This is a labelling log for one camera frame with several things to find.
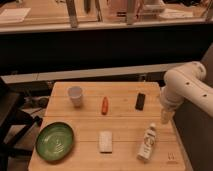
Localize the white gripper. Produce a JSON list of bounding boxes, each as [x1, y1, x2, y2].
[[159, 86, 182, 124]]

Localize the orange pepper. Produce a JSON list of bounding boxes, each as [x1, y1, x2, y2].
[[101, 97, 108, 115]]

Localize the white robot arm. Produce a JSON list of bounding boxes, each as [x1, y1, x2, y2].
[[159, 61, 213, 124]]

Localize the white sponge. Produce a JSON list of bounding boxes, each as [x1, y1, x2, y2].
[[99, 131, 113, 153]]

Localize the black rectangular block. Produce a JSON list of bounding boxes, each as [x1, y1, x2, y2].
[[135, 93, 145, 110]]

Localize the white plastic bottle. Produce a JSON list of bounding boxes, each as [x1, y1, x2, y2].
[[137, 123, 156, 162]]

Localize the white paper cup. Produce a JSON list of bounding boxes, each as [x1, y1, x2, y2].
[[68, 86, 83, 107]]

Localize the green plate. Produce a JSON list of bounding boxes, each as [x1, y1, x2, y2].
[[35, 122, 75, 162]]

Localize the black chair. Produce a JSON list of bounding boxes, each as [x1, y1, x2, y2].
[[0, 77, 43, 171]]

